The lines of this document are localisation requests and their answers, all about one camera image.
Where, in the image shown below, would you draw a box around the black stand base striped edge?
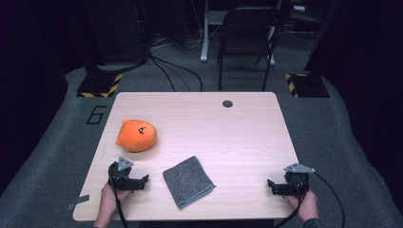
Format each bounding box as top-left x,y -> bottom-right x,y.
76,65 -> 124,99
284,71 -> 331,99

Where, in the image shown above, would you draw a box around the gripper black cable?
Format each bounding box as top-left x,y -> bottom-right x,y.
108,177 -> 130,228
271,172 -> 347,228

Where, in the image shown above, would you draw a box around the black floor cables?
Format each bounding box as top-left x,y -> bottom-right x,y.
147,54 -> 204,93

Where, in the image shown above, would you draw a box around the black cabinet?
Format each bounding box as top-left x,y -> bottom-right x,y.
81,0 -> 150,66

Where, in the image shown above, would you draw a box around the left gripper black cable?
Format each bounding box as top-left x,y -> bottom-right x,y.
108,177 -> 130,228

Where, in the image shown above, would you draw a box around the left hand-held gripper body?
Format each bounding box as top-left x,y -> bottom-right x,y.
107,156 -> 144,192

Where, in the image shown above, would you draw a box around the white floor cables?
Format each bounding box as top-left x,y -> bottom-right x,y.
151,0 -> 222,50

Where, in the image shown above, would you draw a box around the white desk leg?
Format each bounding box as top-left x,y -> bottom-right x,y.
200,0 -> 211,63

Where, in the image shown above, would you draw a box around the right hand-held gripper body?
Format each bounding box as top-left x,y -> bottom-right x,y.
274,162 -> 317,199

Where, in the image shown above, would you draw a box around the orange plush toy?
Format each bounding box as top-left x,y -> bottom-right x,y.
114,119 -> 158,153

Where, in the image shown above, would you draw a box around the person's left hand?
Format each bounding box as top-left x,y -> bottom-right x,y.
100,182 -> 134,220

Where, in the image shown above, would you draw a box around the grey tape strip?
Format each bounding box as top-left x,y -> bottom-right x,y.
66,194 -> 90,212

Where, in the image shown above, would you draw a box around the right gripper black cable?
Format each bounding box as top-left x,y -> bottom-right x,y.
271,172 -> 347,228

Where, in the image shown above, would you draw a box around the grey towel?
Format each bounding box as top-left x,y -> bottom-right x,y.
163,155 -> 217,211

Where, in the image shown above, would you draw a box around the black folding chair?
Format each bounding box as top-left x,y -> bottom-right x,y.
217,5 -> 283,92

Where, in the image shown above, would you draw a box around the person's right hand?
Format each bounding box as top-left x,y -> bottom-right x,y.
284,189 -> 319,223

